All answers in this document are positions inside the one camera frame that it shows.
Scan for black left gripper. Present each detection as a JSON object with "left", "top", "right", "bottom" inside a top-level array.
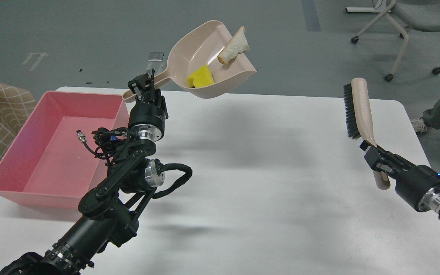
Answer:
[{"left": 128, "top": 68, "right": 169, "bottom": 142}]

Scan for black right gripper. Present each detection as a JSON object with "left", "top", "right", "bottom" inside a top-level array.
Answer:
[{"left": 359, "top": 140, "right": 440, "bottom": 212}]

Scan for beige plastic dustpan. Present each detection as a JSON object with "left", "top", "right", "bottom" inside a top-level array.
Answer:
[{"left": 122, "top": 20, "right": 258, "bottom": 104}]

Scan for yellow sponge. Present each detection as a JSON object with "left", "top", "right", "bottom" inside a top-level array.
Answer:
[{"left": 186, "top": 64, "right": 215, "bottom": 88}]

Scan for beige hand brush black bristles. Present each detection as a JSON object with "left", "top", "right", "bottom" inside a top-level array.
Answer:
[{"left": 343, "top": 77, "right": 390, "bottom": 190}]

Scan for triangular bread slice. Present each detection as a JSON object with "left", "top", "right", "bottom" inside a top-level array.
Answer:
[{"left": 218, "top": 26, "right": 250, "bottom": 65}]

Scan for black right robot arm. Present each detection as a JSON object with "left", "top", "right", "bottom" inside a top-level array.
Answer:
[{"left": 360, "top": 140, "right": 440, "bottom": 220}]

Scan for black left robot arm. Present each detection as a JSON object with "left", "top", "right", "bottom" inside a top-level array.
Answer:
[{"left": 0, "top": 68, "right": 193, "bottom": 275}]

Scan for pink plastic bin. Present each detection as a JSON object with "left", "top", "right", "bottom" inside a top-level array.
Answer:
[{"left": 0, "top": 91, "right": 129, "bottom": 210}]

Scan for white sneaker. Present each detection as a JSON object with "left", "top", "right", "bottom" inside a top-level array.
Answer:
[{"left": 410, "top": 117, "right": 432, "bottom": 134}]

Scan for grey office chair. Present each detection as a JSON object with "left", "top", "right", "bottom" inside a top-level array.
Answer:
[{"left": 351, "top": 0, "right": 440, "bottom": 82}]

